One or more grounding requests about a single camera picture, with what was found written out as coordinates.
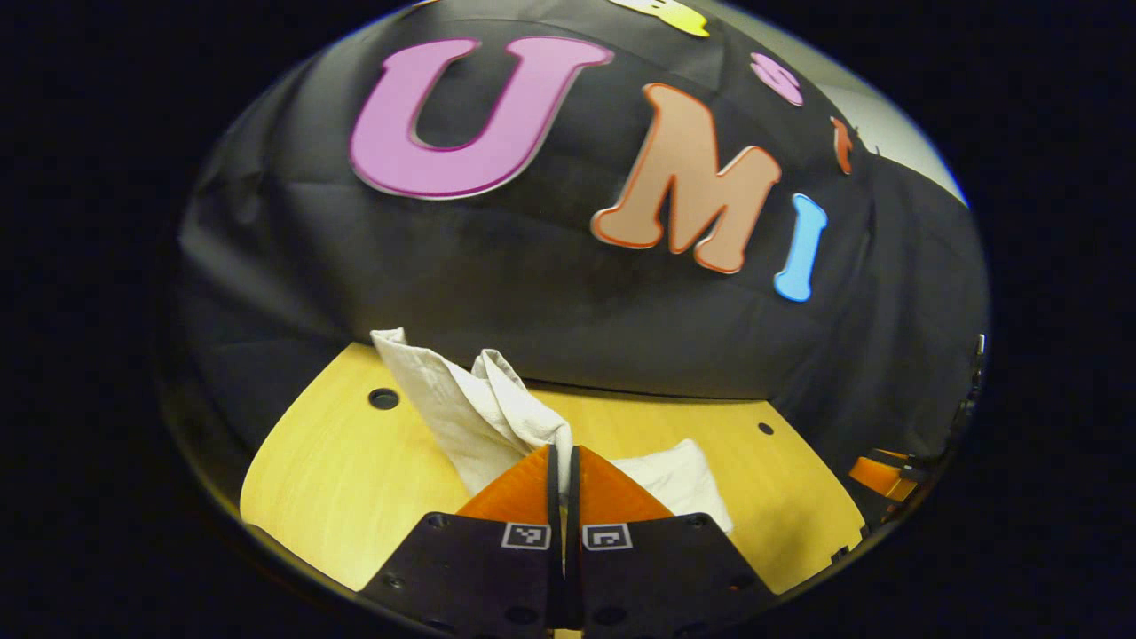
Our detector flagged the black backdrop cloth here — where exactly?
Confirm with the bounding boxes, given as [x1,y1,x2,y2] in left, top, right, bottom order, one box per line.
[173,0,990,471]

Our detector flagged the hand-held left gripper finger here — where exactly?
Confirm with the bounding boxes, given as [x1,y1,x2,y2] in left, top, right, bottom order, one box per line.
[357,443,565,635]
[566,445,779,636]

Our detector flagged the cream white jeans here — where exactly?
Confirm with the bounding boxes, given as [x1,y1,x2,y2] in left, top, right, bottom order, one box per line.
[370,327,736,535]

